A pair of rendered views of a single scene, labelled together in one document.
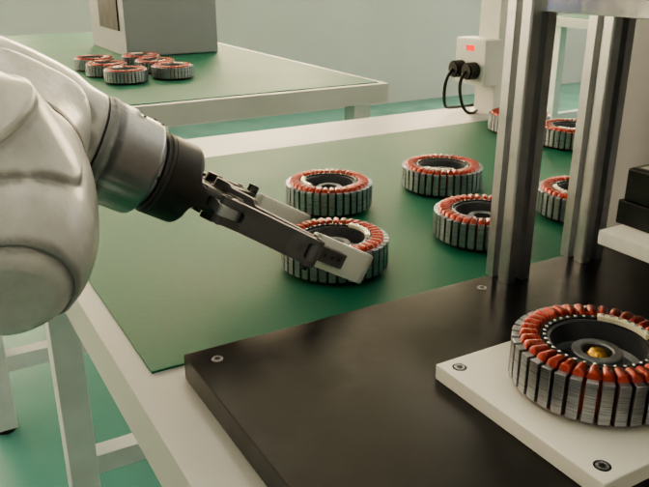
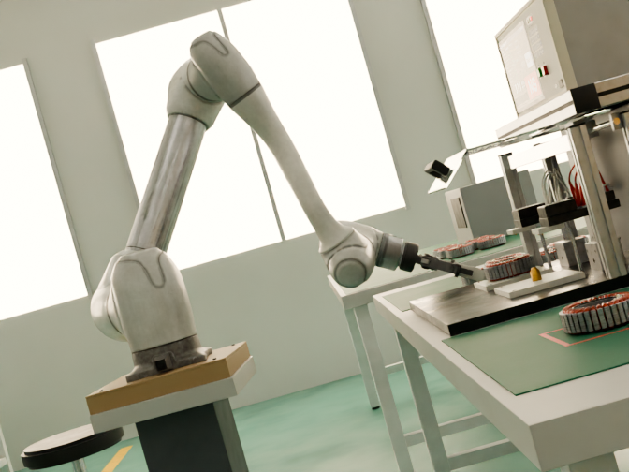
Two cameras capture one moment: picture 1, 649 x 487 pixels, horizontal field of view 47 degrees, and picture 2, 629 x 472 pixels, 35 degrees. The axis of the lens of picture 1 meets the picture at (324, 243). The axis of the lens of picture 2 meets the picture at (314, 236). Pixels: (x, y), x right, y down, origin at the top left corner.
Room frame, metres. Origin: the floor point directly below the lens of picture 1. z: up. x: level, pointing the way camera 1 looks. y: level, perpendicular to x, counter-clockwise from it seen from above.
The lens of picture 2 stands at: (-1.71, -0.92, 0.99)
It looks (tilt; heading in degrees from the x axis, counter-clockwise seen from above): 0 degrees down; 29
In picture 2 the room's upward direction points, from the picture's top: 16 degrees counter-clockwise
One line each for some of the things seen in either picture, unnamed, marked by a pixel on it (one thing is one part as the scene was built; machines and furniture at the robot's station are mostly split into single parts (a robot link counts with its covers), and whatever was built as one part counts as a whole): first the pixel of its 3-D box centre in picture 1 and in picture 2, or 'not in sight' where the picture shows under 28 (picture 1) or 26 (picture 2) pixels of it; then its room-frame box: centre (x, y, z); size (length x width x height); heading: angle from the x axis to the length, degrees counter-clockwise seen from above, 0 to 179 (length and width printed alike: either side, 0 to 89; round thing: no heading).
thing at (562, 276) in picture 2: not in sight; (537, 283); (0.22, -0.30, 0.78); 0.15 x 0.15 x 0.01; 30
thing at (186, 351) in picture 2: not in sight; (167, 356); (0.06, 0.52, 0.82); 0.22 x 0.18 x 0.06; 30
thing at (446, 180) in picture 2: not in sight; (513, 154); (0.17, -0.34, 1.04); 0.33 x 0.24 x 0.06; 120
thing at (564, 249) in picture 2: not in sight; (572, 251); (0.51, -0.31, 0.80); 0.07 x 0.05 x 0.06; 30
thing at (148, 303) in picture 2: not in sight; (149, 297); (0.09, 0.54, 0.95); 0.18 x 0.16 x 0.22; 58
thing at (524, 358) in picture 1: (595, 359); (509, 267); (0.43, -0.18, 0.80); 0.11 x 0.11 x 0.04
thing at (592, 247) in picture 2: not in sight; (605, 253); (0.30, -0.43, 0.80); 0.07 x 0.05 x 0.06; 30
